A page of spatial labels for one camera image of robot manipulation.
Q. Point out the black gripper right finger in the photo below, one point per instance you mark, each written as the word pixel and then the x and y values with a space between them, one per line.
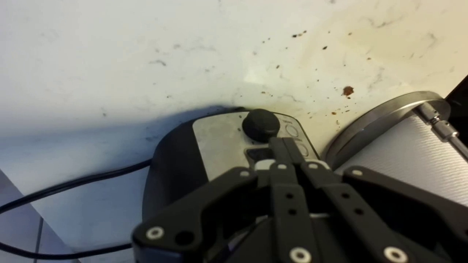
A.
pixel 389 219

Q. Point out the black toaster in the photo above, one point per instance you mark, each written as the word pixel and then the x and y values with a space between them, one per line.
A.
pixel 214 140

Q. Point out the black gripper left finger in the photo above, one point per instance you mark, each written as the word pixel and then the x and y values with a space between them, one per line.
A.
pixel 195 219

